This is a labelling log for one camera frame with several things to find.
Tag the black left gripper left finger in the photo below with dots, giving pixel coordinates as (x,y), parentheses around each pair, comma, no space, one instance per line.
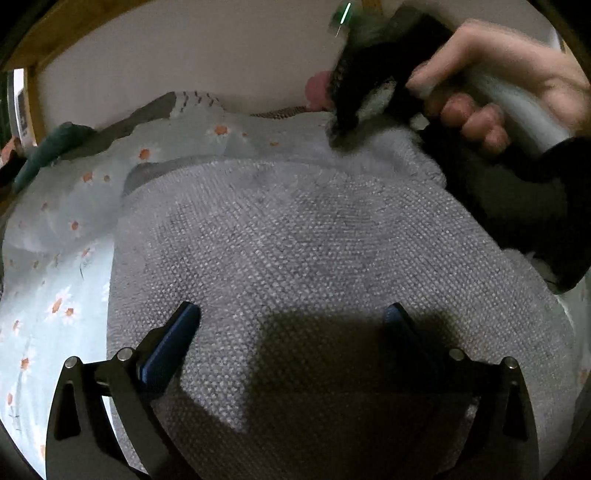
(102,425)

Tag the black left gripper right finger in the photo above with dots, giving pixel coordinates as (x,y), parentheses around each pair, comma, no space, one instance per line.
(453,417)

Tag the grey knitted sweater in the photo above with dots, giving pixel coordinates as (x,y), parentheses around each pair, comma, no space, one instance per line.
(326,286)

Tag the black folded clothes pile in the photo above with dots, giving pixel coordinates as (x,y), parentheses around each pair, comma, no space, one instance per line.
(535,203)

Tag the person right hand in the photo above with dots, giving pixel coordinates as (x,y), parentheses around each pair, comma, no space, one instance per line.
(488,78)

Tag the pink plush toy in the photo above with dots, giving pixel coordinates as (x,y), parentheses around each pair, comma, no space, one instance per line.
(316,92)

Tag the light blue daisy bedsheet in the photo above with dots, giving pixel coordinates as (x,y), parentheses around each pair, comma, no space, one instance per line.
(57,249)

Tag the dark grey striped blanket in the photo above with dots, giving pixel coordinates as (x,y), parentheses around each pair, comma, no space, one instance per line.
(187,122)

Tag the teal cloth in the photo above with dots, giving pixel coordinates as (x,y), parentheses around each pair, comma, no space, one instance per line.
(66,137)

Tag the wooden bunk bed frame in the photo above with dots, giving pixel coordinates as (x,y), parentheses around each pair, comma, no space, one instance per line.
(43,30)

